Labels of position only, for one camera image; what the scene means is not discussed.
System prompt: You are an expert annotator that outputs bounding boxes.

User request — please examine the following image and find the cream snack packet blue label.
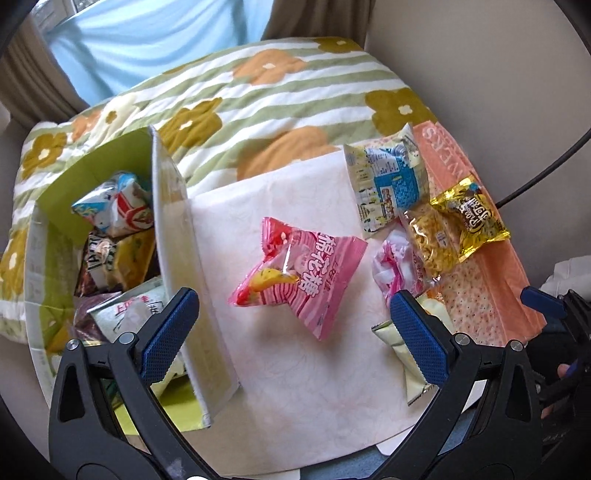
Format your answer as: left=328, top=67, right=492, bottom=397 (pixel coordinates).
left=343, top=122, right=432, bottom=240

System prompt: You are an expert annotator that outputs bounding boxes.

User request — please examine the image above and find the purple snack packet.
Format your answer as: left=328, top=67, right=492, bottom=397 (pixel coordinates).
left=74, top=295, right=112, bottom=344

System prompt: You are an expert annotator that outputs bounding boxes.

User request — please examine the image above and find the pink striped snack packet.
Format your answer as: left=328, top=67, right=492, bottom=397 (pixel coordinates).
left=227, top=217, right=369, bottom=341

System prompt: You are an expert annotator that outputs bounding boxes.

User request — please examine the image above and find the black cable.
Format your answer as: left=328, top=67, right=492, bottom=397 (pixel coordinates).
left=496, top=129, right=591, bottom=206

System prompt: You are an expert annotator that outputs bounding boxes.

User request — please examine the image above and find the yellow snack packet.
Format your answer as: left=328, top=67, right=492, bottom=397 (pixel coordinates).
left=113, top=228, right=158, bottom=289

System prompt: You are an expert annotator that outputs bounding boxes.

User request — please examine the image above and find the clear pink white snack packet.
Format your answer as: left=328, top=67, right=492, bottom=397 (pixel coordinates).
left=372, top=227, right=432, bottom=303

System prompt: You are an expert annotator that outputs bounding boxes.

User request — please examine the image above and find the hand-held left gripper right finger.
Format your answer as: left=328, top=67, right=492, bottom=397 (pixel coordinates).
left=379, top=292, right=543, bottom=480

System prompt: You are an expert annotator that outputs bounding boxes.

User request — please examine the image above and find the person's right hand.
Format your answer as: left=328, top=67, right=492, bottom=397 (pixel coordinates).
left=541, top=363, right=573, bottom=420

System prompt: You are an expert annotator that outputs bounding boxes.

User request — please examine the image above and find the blue and white snack packet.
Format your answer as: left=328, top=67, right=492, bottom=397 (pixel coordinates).
left=71, top=172, right=155, bottom=234

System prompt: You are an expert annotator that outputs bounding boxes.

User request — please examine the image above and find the pale garment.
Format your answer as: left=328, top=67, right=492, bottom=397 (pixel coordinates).
left=547, top=256, right=591, bottom=298

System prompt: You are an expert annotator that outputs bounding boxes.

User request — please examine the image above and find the floral striped blanket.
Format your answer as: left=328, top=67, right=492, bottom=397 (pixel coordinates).
left=0, top=37, right=437, bottom=342

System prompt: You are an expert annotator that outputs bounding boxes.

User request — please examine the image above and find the brown and white snack packet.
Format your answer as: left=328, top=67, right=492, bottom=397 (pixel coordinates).
left=75, top=233, right=122, bottom=297

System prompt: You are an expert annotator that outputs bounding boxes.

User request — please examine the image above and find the light blue cloth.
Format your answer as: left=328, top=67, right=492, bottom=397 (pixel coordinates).
left=44, top=0, right=278, bottom=109

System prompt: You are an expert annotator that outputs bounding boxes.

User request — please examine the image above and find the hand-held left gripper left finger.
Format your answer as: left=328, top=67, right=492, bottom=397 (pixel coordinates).
left=48, top=287, right=204, bottom=480

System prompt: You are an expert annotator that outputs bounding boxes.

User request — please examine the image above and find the green and white cardboard box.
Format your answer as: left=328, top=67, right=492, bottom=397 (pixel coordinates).
left=23, top=127, right=241, bottom=428

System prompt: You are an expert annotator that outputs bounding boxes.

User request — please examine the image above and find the pale green snack packet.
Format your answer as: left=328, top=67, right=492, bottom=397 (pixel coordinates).
left=89, top=281, right=185, bottom=384
left=370, top=295, right=446, bottom=407

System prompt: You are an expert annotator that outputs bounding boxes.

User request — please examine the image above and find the brown curtain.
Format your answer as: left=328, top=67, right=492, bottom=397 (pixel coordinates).
left=261, top=0, right=384, bottom=42
left=0, top=18, right=88, bottom=116

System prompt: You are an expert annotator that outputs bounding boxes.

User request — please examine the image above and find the window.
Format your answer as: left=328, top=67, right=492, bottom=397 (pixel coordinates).
left=28, top=0, right=93, bottom=35

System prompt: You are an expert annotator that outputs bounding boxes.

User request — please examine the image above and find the gold noodle snack packet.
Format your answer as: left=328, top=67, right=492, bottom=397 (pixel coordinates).
left=403, top=173, right=512, bottom=280

